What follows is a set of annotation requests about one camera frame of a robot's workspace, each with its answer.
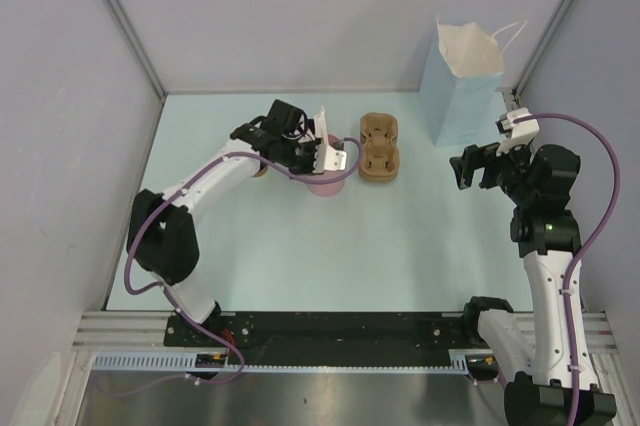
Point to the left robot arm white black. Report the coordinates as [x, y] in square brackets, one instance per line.
[162, 244]

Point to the brown cup carrier stack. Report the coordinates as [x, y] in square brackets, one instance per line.
[380, 160]

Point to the aluminium frame rail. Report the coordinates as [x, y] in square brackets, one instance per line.
[121, 331]

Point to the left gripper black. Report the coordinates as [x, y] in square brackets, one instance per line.
[309, 168]

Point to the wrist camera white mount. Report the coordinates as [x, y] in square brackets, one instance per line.
[327, 157]
[519, 128]

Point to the stack of brown paper cups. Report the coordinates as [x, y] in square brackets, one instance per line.
[261, 172]

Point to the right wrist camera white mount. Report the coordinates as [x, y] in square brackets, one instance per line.
[519, 128]

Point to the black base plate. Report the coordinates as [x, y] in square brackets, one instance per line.
[348, 337]

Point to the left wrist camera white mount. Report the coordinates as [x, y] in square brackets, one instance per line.
[327, 157]

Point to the grey slotted cable duct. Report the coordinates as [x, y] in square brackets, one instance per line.
[454, 361]

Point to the pink cup holder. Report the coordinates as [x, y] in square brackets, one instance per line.
[335, 186]

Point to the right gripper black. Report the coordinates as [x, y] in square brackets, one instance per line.
[473, 156]

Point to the light blue paper bag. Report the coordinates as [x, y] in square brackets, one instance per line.
[464, 67]

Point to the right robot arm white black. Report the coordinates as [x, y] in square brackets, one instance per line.
[550, 381]

